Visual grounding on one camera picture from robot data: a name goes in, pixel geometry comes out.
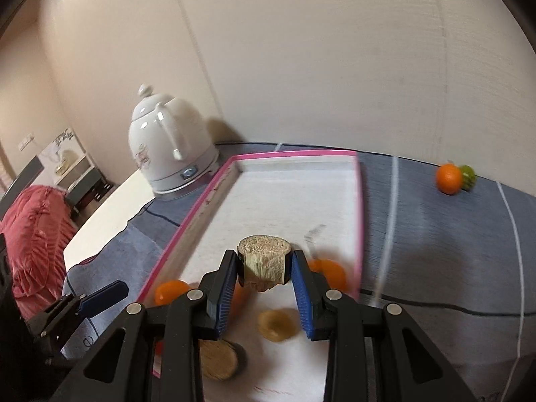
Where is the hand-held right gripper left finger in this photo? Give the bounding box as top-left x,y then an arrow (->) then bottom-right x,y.
50,249 -> 239,402

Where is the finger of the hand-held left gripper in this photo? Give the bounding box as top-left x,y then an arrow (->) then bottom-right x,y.
25,280 -> 130,361

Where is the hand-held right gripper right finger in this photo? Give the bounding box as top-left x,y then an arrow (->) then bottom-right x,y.
291,249 -> 478,402

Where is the brown kiwi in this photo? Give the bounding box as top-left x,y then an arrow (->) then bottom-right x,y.
257,308 -> 300,342

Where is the large orange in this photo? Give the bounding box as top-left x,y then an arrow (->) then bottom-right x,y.
155,280 -> 248,319

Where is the pink rimmed white tray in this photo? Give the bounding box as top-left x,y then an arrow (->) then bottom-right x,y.
136,149 -> 364,402

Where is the small tangerine with stem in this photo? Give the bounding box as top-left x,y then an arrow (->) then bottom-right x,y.
304,226 -> 347,294

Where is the red ruffled blanket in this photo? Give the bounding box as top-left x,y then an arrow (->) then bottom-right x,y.
0,184 -> 78,319

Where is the white and grey nightstand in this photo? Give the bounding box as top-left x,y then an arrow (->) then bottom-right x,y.
38,128 -> 116,218

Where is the blue-grey printed tablecloth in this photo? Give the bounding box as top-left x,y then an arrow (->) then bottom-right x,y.
62,141 -> 536,402

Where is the dark headboard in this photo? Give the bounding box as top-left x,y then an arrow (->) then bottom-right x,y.
0,155 -> 45,218

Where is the white electric kettle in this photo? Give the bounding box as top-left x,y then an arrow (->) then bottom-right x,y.
128,84 -> 220,197

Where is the medium orange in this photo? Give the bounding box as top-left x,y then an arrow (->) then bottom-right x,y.
435,163 -> 465,195

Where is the green tomato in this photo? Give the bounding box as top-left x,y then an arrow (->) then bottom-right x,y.
458,164 -> 478,191

